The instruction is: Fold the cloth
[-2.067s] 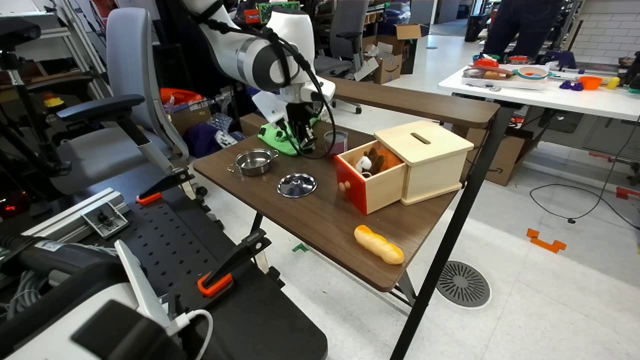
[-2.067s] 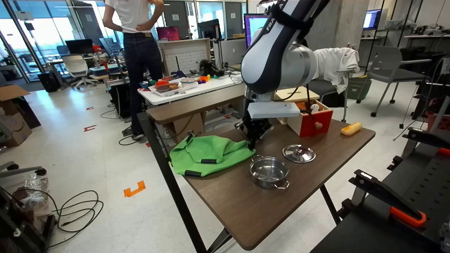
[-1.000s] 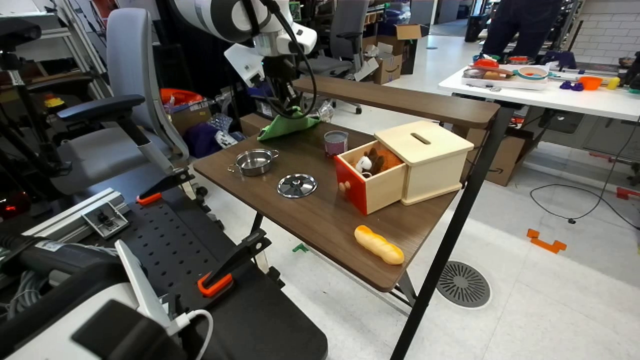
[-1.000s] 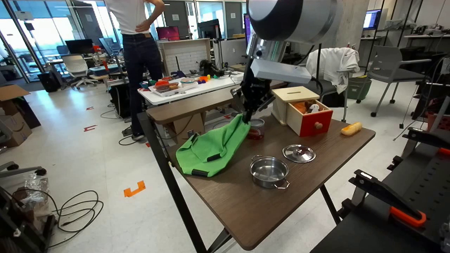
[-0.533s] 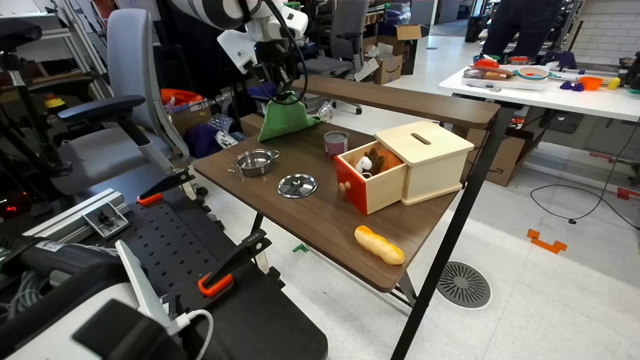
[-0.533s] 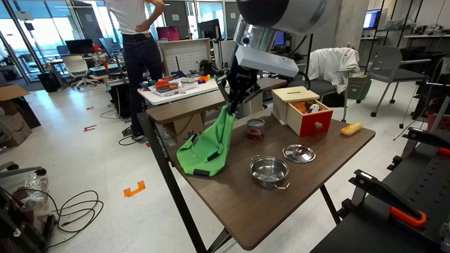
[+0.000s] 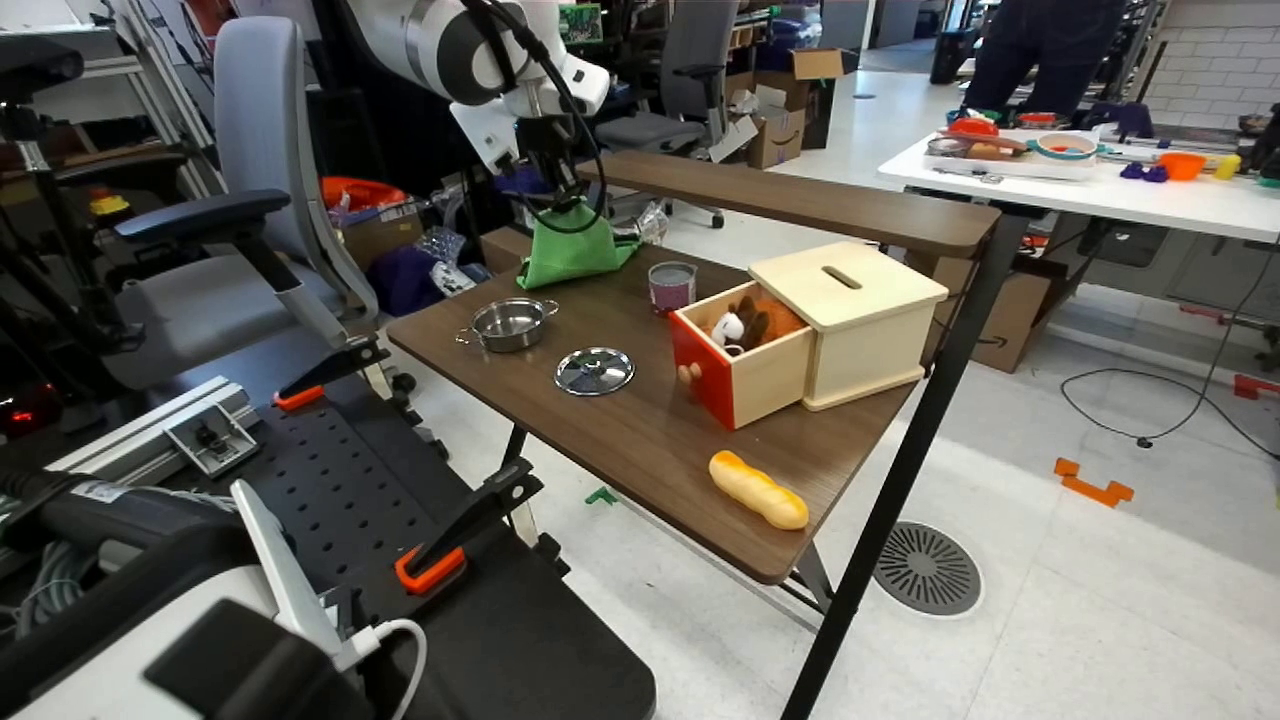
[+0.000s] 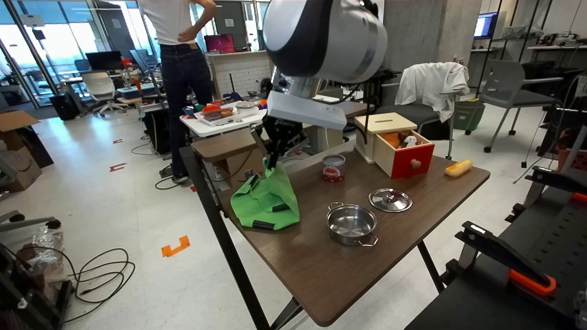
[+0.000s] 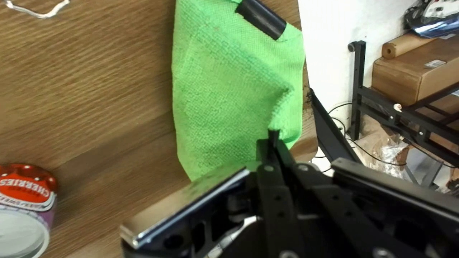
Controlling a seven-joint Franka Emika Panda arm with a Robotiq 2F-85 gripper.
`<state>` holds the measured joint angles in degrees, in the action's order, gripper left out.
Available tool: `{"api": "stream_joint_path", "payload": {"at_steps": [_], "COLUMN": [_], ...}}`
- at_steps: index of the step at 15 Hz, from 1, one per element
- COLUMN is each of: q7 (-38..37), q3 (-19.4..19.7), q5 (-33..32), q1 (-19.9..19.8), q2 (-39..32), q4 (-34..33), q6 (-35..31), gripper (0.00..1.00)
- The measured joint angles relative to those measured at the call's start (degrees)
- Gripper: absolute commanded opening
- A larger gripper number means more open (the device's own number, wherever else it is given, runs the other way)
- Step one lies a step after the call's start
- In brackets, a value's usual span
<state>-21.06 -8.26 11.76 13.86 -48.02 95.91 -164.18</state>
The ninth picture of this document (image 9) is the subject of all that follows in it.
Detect crumpled clear plastic bag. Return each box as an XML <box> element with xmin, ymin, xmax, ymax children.
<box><xmin>353</xmin><ymin>115</ymin><xmax>409</xmax><ymax>178</ymax></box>

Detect black marker pen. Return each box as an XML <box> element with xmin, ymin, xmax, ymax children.
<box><xmin>235</xmin><ymin>0</ymin><xmax>287</xmax><ymax>40</ymax></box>

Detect black cable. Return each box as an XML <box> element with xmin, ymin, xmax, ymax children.
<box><xmin>325</xmin><ymin>102</ymin><xmax>407</xmax><ymax>167</ymax></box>

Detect shiny dark plastic bag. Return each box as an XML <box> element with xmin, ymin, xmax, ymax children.
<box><xmin>404</xmin><ymin>0</ymin><xmax>459</xmax><ymax>38</ymax></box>

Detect cardboard box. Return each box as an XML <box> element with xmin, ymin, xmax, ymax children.
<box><xmin>371</xmin><ymin>34</ymin><xmax>459</xmax><ymax>108</ymax></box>

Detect black metal rack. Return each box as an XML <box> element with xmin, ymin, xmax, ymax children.
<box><xmin>348</xmin><ymin>40</ymin><xmax>459</xmax><ymax>188</ymax></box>

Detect cardboard tube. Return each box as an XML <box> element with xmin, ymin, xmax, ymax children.
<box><xmin>381</xmin><ymin>32</ymin><xmax>436</xmax><ymax>59</ymax></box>

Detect green microfibre cloth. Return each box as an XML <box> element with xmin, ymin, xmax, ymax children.
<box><xmin>171</xmin><ymin>0</ymin><xmax>305</xmax><ymax>181</ymax></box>

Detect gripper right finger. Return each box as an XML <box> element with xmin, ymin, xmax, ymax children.
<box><xmin>277</xmin><ymin>138</ymin><xmax>459</xmax><ymax>258</ymax></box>

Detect tin can with red label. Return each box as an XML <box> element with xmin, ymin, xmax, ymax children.
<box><xmin>0</xmin><ymin>163</ymin><xmax>58</xmax><ymax>258</ymax></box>

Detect white string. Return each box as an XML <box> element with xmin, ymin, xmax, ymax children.
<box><xmin>4</xmin><ymin>0</ymin><xmax>70</xmax><ymax>19</ymax></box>

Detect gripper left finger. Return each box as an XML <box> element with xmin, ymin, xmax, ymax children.
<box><xmin>120</xmin><ymin>130</ymin><xmax>305</xmax><ymax>258</ymax></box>

